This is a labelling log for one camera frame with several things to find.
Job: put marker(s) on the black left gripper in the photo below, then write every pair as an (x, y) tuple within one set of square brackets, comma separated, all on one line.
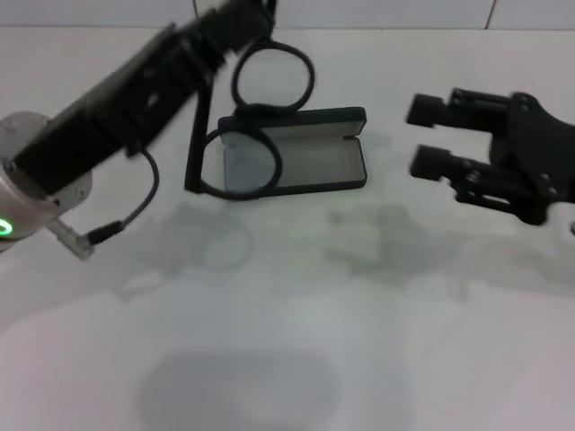
[(112, 121)]

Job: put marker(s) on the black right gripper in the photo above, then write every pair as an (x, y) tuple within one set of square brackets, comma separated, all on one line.
[(543, 152)]

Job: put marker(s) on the black round-lens glasses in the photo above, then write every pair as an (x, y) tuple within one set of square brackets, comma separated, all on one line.
[(251, 110)]

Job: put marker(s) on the black glasses case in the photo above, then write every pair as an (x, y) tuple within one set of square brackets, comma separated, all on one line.
[(314, 161)]

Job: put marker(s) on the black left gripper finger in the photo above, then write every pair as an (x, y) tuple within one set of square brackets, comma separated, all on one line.
[(233, 20)]

